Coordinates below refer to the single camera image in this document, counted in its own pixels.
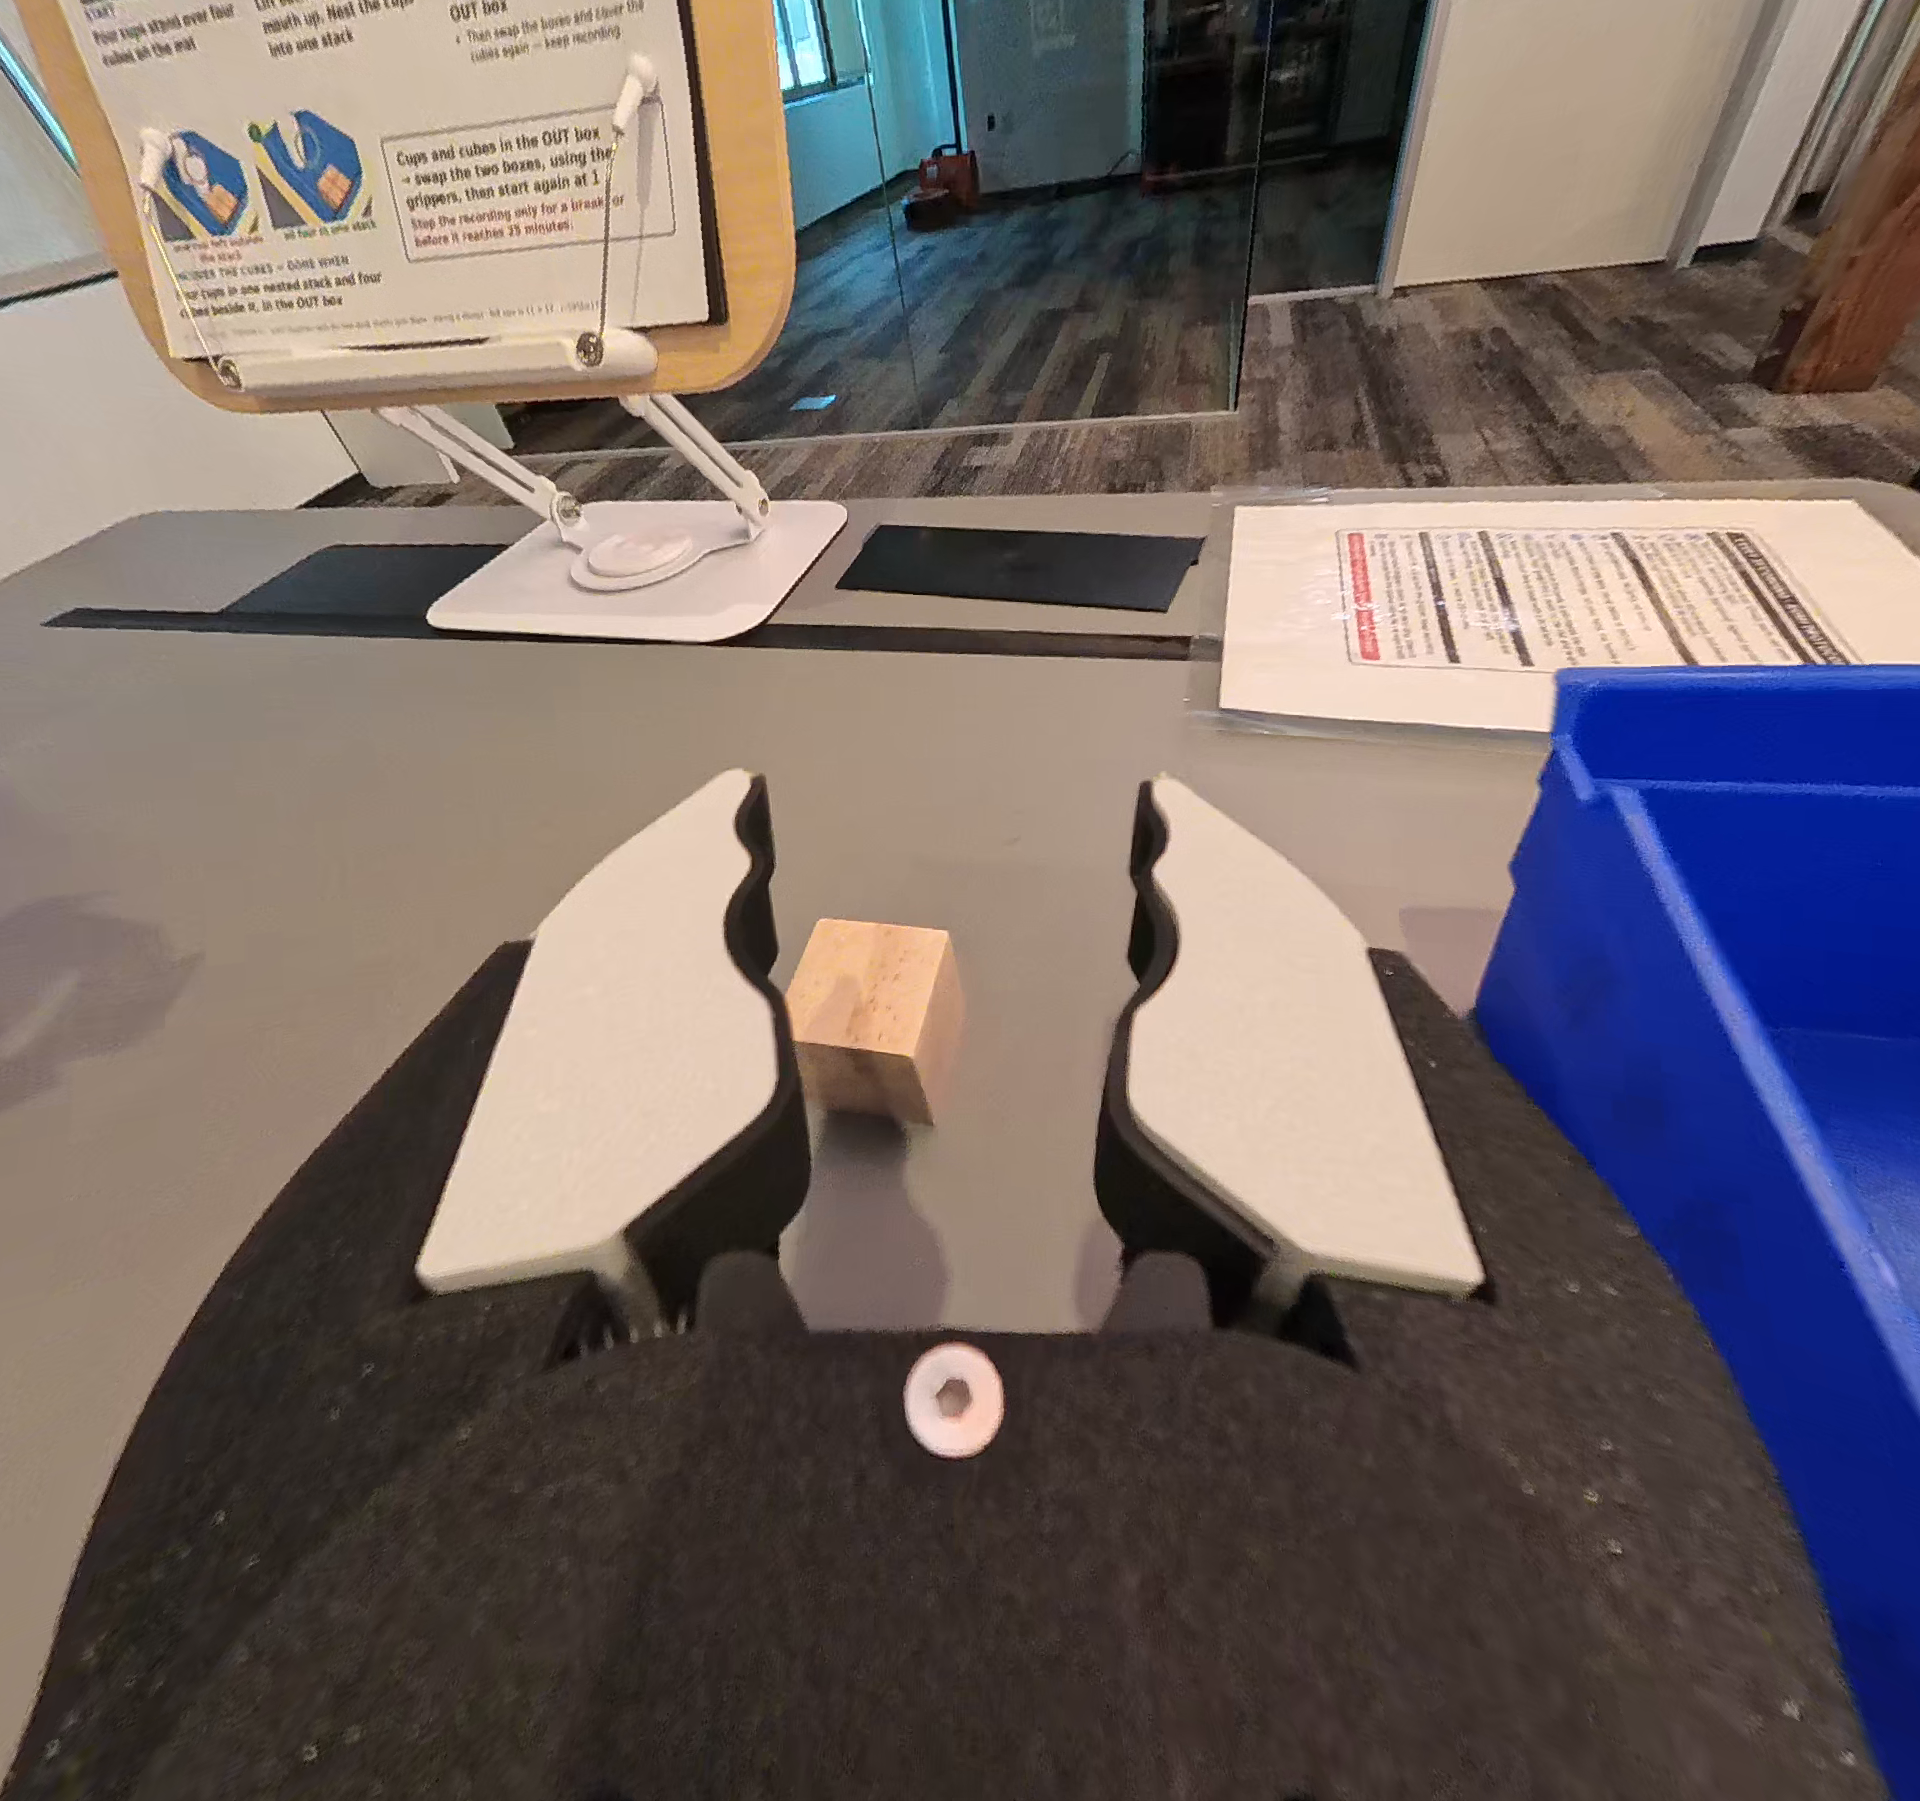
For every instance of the red floor object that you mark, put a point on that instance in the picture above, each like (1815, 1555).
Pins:
(946, 190)

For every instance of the white door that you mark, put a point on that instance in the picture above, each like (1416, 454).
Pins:
(1577, 76)

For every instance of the blue plastic bin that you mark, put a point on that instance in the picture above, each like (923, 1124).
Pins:
(1725, 1007)

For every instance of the wooden support post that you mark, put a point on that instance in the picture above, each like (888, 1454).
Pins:
(1852, 270)

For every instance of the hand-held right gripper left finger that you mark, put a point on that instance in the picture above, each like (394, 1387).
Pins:
(630, 1080)

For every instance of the instruction poster on stand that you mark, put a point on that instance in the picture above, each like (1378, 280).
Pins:
(752, 181)

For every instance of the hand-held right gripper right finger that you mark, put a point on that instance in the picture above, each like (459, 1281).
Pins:
(1292, 1080)

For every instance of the instruction sheet in plastic sleeve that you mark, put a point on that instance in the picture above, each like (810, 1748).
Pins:
(1501, 661)

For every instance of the wooden cube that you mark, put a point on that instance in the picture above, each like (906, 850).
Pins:
(878, 1007)

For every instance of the black rectangular table plate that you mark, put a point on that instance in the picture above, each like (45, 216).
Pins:
(1021, 568)
(360, 579)

